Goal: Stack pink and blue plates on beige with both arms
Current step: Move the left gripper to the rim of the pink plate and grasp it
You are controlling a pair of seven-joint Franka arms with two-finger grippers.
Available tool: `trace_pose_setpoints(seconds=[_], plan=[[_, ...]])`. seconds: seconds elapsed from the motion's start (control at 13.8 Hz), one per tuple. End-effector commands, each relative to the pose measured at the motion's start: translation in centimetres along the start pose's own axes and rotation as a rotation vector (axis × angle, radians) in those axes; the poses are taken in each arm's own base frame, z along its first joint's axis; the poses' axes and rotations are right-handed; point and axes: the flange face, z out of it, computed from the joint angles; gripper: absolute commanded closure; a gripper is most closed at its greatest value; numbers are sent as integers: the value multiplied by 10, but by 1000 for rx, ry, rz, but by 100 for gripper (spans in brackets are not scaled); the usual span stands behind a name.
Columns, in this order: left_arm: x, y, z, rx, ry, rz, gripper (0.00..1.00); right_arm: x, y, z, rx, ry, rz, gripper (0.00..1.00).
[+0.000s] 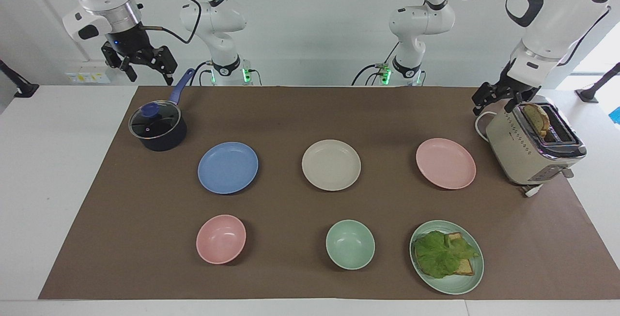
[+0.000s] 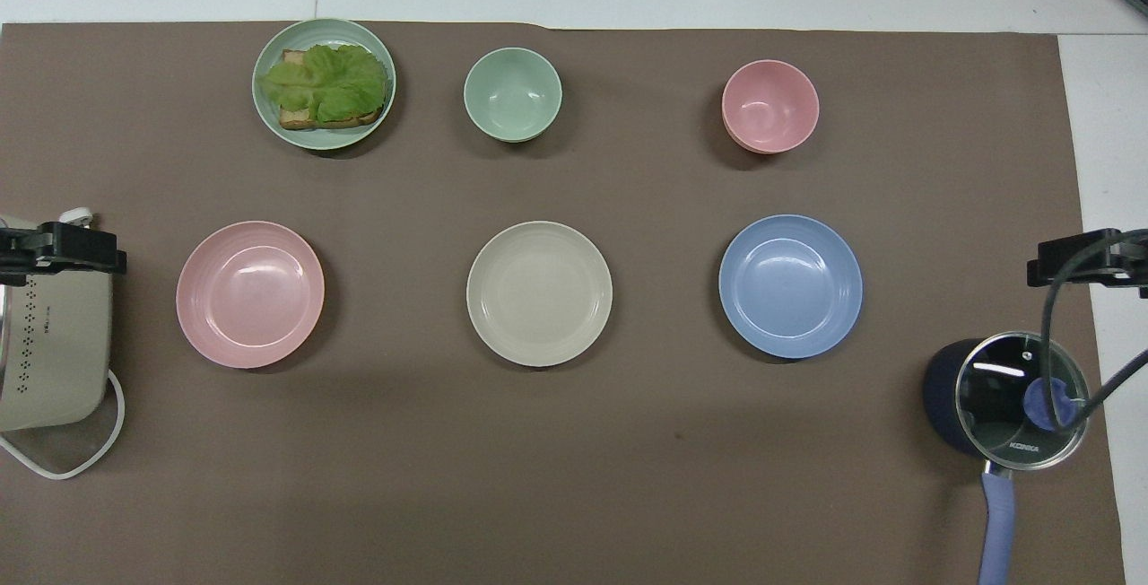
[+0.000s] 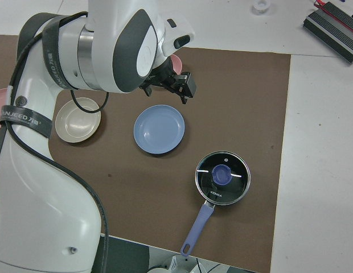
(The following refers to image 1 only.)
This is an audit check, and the beige plate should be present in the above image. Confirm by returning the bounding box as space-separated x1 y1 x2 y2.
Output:
301 139 362 191

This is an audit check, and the green lettuce leaf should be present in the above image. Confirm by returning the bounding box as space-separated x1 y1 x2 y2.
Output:
413 230 481 279

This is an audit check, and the bread slice with brown crust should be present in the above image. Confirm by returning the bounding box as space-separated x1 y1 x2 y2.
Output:
523 103 552 138

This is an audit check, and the blue plate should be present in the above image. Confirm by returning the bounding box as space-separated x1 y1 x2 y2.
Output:
197 142 259 195

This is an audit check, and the pink plate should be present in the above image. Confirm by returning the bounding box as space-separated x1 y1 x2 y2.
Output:
416 138 477 190

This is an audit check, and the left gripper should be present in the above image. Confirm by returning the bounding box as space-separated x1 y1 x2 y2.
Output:
472 61 538 116

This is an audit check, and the green bowl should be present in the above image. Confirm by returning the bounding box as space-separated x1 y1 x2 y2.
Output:
325 219 376 270

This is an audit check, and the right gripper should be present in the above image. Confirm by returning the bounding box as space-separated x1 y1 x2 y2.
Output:
101 21 176 86

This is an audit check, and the glass lid with blue knob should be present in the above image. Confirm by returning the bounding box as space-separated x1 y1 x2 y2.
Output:
129 102 181 141

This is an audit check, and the black stand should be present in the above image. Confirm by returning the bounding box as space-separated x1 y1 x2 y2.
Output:
0 59 40 99
575 62 620 104

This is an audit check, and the cream toaster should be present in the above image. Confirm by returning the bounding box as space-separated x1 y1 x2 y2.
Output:
485 101 588 186

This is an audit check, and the white wall socket strip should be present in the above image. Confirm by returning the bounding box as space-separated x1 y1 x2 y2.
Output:
64 66 112 84

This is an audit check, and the green plate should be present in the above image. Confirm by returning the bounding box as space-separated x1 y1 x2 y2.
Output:
409 220 485 296

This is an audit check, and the toasted bread slice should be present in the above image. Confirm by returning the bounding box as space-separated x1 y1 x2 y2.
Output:
445 232 476 276

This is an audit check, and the pink bowl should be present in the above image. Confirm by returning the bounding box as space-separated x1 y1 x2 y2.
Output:
196 214 247 265

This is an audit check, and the dark blue saucepan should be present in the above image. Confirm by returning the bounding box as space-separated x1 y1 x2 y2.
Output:
128 68 196 152

